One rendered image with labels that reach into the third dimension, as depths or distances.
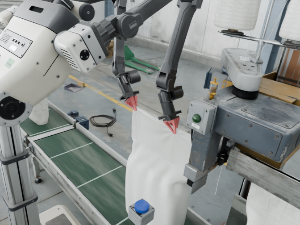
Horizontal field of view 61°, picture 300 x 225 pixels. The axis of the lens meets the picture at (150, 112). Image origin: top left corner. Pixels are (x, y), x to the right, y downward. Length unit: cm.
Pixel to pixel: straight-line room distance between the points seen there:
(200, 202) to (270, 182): 144
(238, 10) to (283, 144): 54
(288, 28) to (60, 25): 77
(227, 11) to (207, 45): 596
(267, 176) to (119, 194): 108
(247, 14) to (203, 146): 53
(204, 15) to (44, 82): 632
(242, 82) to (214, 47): 604
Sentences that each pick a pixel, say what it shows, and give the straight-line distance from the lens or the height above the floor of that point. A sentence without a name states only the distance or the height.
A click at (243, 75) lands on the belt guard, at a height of 141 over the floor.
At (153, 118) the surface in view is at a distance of 125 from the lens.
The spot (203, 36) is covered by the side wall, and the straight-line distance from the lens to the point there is 710.
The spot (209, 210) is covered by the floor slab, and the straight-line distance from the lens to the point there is 237.
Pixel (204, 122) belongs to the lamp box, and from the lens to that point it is 81.
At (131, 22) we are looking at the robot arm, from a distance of 93.
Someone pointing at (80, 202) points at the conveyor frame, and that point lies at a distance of 186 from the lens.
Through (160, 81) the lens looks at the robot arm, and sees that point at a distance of 113.
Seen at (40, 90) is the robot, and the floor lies 127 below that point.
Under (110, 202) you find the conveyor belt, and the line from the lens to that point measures 176.
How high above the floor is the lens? 163
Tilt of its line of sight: 25 degrees down
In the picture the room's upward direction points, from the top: 5 degrees clockwise
